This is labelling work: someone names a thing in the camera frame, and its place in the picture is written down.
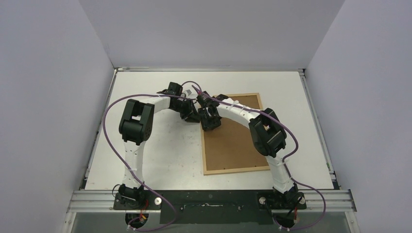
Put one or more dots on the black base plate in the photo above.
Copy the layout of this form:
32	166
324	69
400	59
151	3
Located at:
285	206

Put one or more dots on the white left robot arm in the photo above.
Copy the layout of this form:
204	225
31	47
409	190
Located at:
136	125

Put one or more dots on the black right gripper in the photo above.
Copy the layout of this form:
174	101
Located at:
210	121

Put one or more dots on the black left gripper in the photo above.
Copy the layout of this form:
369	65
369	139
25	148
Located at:
190	107

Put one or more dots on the aluminium front rail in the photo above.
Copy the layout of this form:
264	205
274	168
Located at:
103	201

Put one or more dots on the wooden picture frame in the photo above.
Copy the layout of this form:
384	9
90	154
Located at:
229	149

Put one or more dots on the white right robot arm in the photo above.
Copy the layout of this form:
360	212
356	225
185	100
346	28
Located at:
267	133

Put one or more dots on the brown cardboard backing board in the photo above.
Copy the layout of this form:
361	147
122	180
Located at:
229	148

